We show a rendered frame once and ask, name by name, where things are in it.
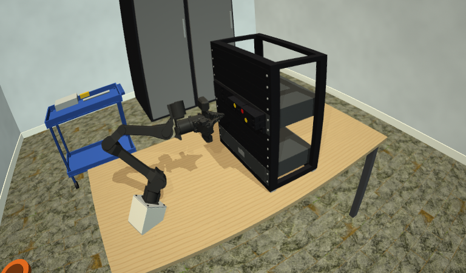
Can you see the black server rack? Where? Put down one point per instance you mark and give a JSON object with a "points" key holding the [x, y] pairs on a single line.
{"points": [[264, 103]]}

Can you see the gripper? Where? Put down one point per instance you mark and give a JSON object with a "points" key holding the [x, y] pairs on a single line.
{"points": [[203, 104]]}

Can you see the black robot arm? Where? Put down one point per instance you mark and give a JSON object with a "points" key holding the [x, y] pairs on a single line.
{"points": [[163, 131]]}

